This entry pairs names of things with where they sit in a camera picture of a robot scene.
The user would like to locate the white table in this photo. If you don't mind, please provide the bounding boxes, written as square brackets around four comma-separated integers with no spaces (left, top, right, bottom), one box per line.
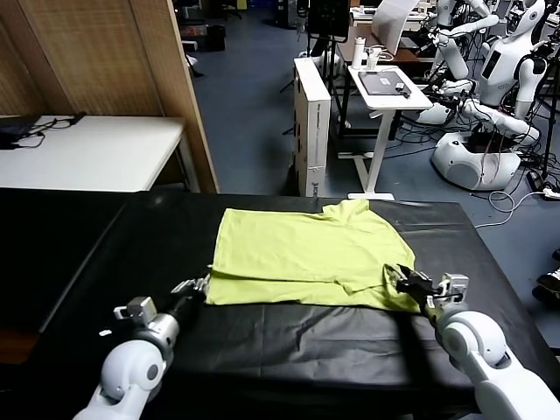
[0,114,201,193]

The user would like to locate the tall white cardboard box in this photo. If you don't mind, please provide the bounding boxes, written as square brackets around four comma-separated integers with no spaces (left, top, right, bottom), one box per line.
[291,56,333,198]

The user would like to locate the brown desk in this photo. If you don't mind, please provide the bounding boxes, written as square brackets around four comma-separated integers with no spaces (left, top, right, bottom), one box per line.
[336,41,438,67]

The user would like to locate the smooth black table cover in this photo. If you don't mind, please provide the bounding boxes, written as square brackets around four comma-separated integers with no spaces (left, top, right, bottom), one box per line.
[0,186,130,336]

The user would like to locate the wrinkled black table cloth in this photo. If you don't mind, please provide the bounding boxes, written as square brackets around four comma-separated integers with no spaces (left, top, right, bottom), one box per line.
[25,192,560,420]

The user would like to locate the white bottle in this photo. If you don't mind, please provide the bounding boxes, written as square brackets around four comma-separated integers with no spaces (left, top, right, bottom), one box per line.
[352,36,367,70]

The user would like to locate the wooden partition screen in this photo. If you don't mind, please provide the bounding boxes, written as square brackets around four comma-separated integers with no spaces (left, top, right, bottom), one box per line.
[0,0,220,194]

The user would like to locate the white lowered robot forearm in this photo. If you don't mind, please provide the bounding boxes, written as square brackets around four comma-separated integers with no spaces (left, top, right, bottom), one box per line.
[462,98,542,146]

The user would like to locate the white standing desk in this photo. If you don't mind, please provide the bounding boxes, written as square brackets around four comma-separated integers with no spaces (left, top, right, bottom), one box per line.
[336,65,434,201]

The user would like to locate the black tripod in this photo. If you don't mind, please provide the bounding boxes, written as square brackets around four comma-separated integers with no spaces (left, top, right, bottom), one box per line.
[538,43,560,181]

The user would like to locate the white humanoid robot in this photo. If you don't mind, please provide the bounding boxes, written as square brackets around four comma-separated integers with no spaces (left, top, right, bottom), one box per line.
[476,0,560,128]

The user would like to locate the black shoe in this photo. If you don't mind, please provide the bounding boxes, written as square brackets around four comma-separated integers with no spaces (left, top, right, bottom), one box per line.
[531,265,560,303]

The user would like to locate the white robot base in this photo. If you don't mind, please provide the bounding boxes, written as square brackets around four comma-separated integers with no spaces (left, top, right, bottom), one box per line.
[430,130,522,192]

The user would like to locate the yellow-green t-shirt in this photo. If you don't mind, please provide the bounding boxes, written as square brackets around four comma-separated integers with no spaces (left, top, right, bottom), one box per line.
[205,199,424,314]

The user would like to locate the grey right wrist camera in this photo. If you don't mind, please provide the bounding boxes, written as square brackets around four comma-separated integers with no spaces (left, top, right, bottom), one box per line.
[438,272,471,304]

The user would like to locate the white floor cable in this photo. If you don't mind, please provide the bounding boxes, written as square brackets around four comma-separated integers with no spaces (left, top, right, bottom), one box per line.
[474,187,548,229]

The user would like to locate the black monitor on stand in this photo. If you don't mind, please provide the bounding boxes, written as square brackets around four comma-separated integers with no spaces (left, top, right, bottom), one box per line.
[305,0,351,60]

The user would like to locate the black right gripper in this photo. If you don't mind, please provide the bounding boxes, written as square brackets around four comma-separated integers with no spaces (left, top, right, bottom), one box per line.
[394,262,442,311]

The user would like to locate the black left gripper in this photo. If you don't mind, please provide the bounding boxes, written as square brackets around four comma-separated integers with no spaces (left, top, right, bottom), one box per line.
[168,273,212,326]

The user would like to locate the grey laptop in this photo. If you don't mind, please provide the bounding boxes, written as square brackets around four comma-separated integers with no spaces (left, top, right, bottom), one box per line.
[357,69,415,96]

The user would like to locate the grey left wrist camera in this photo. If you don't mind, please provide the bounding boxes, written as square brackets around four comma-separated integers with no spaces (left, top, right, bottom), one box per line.
[113,296,158,327]

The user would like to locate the black pouch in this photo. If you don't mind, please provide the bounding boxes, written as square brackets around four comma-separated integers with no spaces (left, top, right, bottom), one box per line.
[0,122,32,149]

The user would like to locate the black bin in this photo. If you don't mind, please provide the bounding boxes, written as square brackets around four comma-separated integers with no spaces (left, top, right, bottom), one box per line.
[205,24,227,52]

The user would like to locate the white curved panel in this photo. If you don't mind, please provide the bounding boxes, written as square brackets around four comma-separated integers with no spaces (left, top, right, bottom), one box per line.
[371,0,419,56]

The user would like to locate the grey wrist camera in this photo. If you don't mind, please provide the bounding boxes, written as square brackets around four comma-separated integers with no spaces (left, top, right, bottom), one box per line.
[438,272,471,304]
[113,296,158,327]

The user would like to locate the black cable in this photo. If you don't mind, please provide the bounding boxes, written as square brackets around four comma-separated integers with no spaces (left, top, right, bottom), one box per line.
[10,111,87,149]

